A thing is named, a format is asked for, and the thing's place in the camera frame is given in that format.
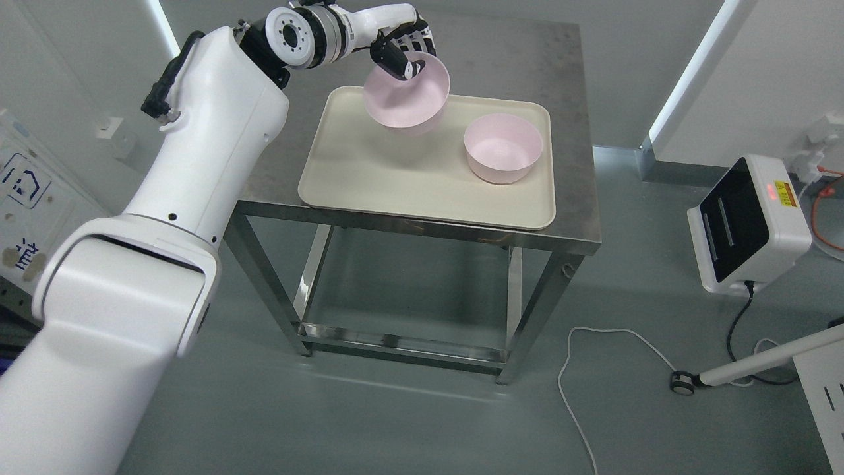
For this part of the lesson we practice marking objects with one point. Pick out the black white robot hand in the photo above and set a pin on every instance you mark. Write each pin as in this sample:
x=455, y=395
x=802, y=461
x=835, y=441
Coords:
x=389, y=32

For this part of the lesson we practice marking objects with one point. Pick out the pink bowl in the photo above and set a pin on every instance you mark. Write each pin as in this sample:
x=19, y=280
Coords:
x=413, y=107
x=502, y=148

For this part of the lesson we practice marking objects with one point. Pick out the cream plastic tray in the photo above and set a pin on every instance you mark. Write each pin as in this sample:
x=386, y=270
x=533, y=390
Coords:
x=356, y=164

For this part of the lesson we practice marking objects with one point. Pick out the white wall plug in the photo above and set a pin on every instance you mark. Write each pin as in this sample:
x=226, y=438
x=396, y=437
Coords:
x=822, y=136

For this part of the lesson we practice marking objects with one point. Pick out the white panel right corner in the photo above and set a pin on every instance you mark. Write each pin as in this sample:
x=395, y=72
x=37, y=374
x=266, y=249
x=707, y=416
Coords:
x=824, y=402

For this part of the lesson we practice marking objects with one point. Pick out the steel table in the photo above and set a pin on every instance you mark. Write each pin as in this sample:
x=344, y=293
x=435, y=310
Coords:
x=522, y=59

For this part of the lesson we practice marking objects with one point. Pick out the white stand leg with caster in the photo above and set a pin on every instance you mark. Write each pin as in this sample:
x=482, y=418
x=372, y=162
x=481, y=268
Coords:
x=685, y=383

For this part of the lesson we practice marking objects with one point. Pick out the white black device box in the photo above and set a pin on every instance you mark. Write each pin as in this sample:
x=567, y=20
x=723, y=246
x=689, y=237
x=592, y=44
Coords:
x=748, y=228

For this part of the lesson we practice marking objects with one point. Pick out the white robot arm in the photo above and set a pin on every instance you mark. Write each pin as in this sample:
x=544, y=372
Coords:
x=123, y=296

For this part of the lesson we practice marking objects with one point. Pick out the white wall socket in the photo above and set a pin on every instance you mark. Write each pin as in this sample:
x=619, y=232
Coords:
x=112, y=130

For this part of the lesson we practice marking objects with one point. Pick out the white sign board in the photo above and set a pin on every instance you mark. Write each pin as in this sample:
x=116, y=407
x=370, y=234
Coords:
x=39, y=207

